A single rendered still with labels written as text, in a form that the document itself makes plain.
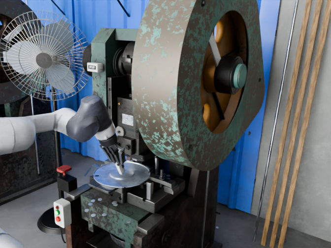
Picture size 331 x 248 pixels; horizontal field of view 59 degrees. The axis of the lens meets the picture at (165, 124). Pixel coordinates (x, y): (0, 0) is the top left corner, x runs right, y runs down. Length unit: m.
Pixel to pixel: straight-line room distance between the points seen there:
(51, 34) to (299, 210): 2.23
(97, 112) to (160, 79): 0.31
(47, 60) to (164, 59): 1.23
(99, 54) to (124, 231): 0.87
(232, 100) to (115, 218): 0.83
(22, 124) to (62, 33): 1.17
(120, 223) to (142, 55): 0.88
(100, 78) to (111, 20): 1.69
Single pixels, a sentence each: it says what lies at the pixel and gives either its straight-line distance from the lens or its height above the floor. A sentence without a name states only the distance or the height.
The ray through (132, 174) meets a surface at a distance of 1.54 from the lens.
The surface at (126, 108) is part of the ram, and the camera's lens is 1.48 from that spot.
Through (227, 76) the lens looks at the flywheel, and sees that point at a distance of 1.19.
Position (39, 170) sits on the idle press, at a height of 0.16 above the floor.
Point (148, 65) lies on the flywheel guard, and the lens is 0.96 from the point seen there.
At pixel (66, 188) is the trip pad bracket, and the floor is 0.66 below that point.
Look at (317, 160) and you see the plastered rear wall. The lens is 2.48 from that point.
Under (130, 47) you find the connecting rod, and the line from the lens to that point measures 1.45.
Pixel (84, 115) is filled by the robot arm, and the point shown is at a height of 1.19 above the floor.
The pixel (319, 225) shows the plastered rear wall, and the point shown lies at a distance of 2.70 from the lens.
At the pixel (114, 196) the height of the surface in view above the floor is 0.68.
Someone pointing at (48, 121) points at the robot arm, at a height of 1.16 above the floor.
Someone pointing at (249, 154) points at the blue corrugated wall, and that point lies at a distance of 2.55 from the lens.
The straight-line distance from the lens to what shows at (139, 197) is 1.51.
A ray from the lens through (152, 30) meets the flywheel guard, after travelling 0.98.
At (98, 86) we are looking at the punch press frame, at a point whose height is 1.22.
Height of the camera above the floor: 1.48
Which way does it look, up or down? 17 degrees down
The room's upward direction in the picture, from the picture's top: 2 degrees clockwise
